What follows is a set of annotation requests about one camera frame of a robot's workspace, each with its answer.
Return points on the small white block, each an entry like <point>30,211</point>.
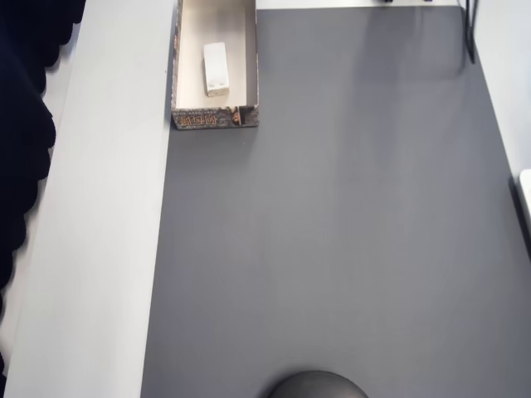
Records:
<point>215,66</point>

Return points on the patterned cardboard box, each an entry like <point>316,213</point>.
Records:
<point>195,122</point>

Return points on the grey rubber mat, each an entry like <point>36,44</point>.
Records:
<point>332,207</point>

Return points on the dark blue curtain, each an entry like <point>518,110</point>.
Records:
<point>20,124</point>

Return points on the black round-base camera stand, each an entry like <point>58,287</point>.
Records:
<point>317,387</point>

